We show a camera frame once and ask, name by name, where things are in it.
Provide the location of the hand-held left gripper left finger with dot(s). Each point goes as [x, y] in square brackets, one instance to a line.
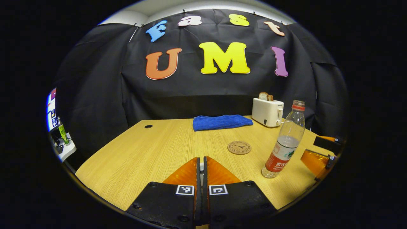
[165, 203]

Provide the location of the blue folded towel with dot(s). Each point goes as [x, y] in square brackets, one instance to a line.
[221, 122]

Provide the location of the white teacup lid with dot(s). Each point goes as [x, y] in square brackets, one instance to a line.
[201, 168]

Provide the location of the computer monitor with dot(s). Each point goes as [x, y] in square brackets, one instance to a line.
[51, 111]

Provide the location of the white toaster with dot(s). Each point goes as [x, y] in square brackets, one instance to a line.
[265, 112]

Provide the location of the green drink bottle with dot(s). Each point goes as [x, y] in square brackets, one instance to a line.
[63, 132]

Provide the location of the black keyboard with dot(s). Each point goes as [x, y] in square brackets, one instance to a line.
[58, 149]

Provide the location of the clear plastic water bottle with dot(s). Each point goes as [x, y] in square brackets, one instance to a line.
[283, 149]

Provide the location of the white side table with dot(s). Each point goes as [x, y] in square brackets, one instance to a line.
[68, 151]

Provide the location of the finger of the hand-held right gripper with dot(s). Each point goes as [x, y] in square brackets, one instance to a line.
[316, 162]
[327, 144]

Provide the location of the bread slice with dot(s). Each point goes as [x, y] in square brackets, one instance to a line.
[264, 96]

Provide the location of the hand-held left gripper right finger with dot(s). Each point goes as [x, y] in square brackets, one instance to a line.
[238, 203]

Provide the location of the black backdrop cloth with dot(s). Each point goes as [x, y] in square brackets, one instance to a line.
[197, 92]

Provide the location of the round wooden coaster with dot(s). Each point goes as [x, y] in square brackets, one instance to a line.
[239, 148]

